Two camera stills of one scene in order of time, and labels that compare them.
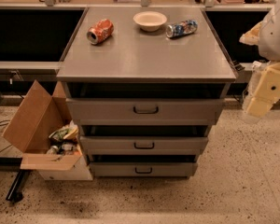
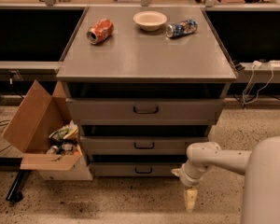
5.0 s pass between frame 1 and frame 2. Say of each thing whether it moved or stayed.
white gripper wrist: moved
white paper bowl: stayed
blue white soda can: stayed
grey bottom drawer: stayed
